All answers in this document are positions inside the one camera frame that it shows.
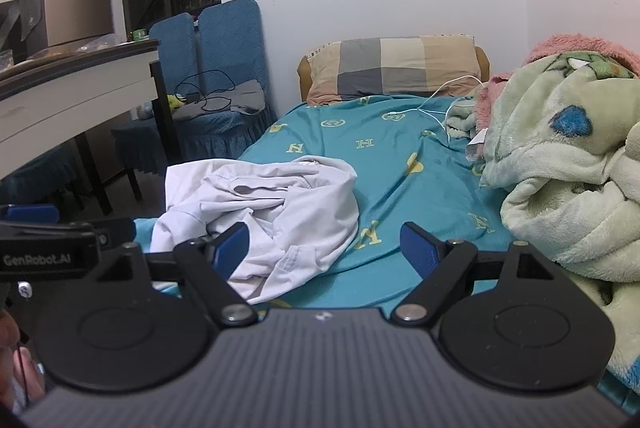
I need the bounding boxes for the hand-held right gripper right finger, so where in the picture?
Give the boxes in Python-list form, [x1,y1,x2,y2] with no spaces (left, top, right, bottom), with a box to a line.
[391,222,568,326]

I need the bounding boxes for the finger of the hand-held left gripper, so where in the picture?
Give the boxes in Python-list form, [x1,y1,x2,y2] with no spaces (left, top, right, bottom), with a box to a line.
[0,204,62,225]
[65,216,137,254]

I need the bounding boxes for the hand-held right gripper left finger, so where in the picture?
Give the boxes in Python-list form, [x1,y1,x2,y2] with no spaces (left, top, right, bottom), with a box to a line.
[92,222,259,328]

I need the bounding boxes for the white t-shirt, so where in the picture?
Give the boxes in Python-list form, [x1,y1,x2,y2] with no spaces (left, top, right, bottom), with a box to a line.
[149,154,361,305]

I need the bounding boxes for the person's left hand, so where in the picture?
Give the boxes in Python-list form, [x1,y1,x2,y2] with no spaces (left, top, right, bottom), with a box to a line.
[0,308,48,416]

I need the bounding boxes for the blue covered chair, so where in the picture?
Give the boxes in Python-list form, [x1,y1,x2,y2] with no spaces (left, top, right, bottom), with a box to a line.
[172,0,280,165]
[0,143,78,209]

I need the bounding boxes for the teal printed bed sheet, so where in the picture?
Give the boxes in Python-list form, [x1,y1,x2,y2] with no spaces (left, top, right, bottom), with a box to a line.
[132,94,526,309]

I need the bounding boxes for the yellow green plush toy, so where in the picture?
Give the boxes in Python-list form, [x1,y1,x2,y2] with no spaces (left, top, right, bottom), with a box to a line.
[134,94,183,123]

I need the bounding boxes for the grey cloth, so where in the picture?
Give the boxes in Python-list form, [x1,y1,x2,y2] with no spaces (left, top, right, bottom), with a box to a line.
[174,79,266,121]

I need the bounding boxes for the green fleece blanket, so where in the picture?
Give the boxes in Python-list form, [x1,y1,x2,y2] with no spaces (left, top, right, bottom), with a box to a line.
[445,51,640,396]

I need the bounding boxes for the checkered pillow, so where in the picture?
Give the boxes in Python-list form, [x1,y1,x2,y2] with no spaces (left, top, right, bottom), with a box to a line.
[306,35,483,105]

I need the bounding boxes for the pink fleece blanket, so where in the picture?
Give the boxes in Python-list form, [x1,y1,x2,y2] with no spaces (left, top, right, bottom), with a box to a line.
[472,34,640,134]

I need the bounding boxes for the white charging cable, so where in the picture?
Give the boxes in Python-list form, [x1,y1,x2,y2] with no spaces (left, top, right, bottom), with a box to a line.
[384,75,487,146]

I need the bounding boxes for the black charger cable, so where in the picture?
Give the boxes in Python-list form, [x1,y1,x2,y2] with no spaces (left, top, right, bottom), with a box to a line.
[175,70,238,114]

